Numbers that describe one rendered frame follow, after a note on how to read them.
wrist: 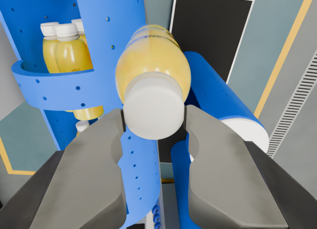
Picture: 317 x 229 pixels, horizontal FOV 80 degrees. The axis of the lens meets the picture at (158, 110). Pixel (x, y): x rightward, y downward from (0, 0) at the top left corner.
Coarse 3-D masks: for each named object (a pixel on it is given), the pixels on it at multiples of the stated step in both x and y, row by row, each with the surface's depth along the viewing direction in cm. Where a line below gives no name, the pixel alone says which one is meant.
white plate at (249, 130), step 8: (224, 120) 61; (232, 120) 60; (240, 120) 61; (248, 120) 61; (232, 128) 62; (240, 128) 62; (248, 128) 62; (256, 128) 62; (248, 136) 64; (256, 136) 64; (264, 136) 64; (264, 144) 66; (192, 160) 69
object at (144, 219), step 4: (140, 220) 97; (144, 220) 97; (136, 224) 94; (140, 224) 94; (144, 224) 94; (128, 228) 93; (132, 228) 93; (136, 228) 92; (140, 228) 92; (144, 228) 93
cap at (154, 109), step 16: (144, 80) 12; (160, 80) 12; (128, 96) 11; (144, 96) 11; (160, 96) 11; (176, 96) 11; (128, 112) 12; (144, 112) 12; (160, 112) 12; (176, 112) 12; (144, 128) 12; (160, 128) 12; (176, 128) 12
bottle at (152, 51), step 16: (144, 32) 20; (160, 32) 20; (128, 48) 16; (144, 48) 14; (160, 48) 14; (176, 48) 16; (128, 64) 14; (144, 64) 13; (160, 64) 13; (176, 64) 14; (128, 80) 14; (176, 80) 14
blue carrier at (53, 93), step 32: (0, 0) 37; (32, 0) 44; (64, 0) 48; (96, 0) 28; (128, 0) 31; (32, 32) 45; (96, 32) 29; (128, 32) 33; (32, 64) 45; (96, 64) 31; (32, 96) 34; (64, 96) 33; (96, 96) 34; (64, 128) 57; (128, 128) 40; (128, 160) 44; (128, 192) 48; (128, 224) 54
